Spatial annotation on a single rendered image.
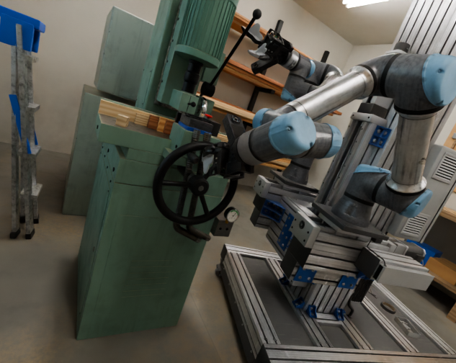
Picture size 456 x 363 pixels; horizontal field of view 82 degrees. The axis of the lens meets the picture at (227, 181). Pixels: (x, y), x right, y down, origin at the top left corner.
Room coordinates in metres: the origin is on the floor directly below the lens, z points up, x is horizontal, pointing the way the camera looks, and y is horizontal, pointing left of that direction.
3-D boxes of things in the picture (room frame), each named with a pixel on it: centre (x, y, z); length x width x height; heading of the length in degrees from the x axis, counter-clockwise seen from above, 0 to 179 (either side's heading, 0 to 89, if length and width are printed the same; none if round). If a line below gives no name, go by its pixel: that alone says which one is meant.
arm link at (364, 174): (1.04, -0.52, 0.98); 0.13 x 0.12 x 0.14; 39
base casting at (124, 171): (1.19, 0.34, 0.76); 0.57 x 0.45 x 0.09; 33
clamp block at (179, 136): (0.93, 0.16, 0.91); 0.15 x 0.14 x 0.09; 123
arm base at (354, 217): (1.05, -0.52, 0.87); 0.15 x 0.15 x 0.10
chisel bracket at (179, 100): (1.11, 0.28, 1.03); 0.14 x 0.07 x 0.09; 33
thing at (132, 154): (1.04, 0.24, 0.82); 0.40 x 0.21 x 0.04; 123
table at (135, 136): (1.00, 0.21, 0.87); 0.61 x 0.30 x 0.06; 123
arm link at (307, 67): (1.24, -0.13, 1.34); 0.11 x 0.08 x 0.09; 123
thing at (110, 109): (1.11, 0.28, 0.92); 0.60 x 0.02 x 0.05; 123
